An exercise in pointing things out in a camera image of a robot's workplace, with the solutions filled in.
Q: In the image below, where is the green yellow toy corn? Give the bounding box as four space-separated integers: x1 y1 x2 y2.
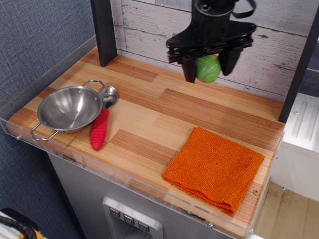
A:
196 54 221 83

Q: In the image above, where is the red handled metal spoon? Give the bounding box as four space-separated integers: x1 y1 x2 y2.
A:
90 86 118 151

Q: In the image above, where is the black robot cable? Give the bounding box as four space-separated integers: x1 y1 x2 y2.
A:
230 0 257 19

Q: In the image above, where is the white ridged appliance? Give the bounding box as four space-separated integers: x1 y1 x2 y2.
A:
270 93 319 201

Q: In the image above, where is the silver dispenser panel with buttons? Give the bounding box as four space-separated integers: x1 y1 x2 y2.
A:
102 196 164 239

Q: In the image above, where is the dark left vertical post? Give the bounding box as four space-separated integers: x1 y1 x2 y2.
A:
90 0 118 67

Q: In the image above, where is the orange folded towel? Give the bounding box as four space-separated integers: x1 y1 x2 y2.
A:
162 127 265 216

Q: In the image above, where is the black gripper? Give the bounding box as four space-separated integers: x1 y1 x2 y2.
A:
166 0 257 83

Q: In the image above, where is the stainless steel bowl with handles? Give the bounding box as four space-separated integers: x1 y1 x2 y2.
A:
30 80 105 141

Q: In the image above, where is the dark vertical post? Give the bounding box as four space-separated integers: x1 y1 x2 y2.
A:
278 8 319 123
90 0 118 67

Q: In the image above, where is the dark right vertical post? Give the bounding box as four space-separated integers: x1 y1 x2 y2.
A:
278 8 319 123

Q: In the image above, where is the black yellow object at corner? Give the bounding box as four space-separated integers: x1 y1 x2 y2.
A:
0 208 45 239

